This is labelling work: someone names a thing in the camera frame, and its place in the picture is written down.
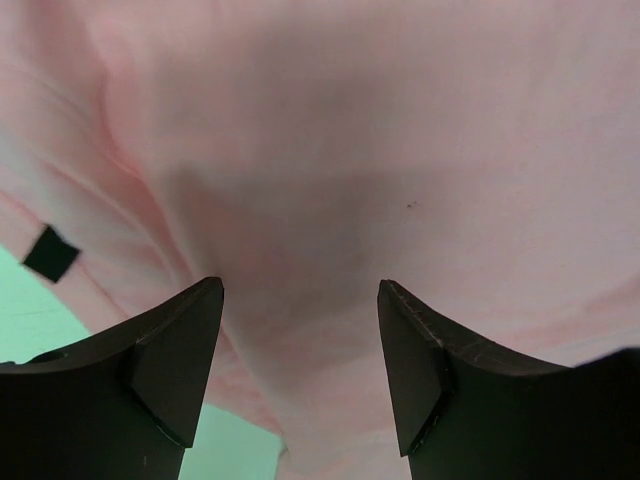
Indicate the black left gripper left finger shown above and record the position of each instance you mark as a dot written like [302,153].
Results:
[121,404]

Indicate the light pink t-shirt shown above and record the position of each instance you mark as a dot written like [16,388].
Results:
[484,154]

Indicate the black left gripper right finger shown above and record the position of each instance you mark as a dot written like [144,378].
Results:
[466,407]

